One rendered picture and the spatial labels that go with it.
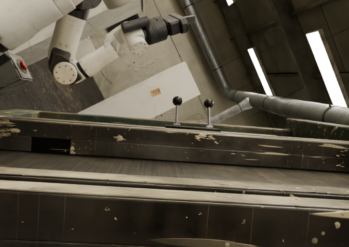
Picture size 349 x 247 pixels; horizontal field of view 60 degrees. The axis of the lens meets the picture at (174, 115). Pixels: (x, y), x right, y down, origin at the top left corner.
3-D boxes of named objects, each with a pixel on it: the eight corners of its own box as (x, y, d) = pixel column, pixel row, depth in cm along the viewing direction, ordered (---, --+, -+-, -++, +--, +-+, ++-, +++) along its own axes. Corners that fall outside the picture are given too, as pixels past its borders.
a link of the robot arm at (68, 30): (38, 77, 99) (56, 10, 93) (45, 68, 111) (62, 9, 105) (73, 88, 103) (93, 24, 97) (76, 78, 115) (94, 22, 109)
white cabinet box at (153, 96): (75, 114, 522) (180, 62, 528) (91, 143, 531) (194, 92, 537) (66, 118, 462) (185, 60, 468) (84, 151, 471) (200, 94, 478)
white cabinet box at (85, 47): (55, 50, 602) (87, 34, 604) (69, 76, 611) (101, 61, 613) (48, 48, 557) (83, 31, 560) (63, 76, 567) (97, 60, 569)
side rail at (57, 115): (42, 135, 133) (43, 111, 132) (282, 152, 140) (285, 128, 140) (37, 137, 127) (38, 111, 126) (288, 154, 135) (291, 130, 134)
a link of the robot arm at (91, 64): (115, 64, 104) (68, 94, 104) (113, 59, 113) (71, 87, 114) (96, 38, 100) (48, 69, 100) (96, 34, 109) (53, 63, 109)
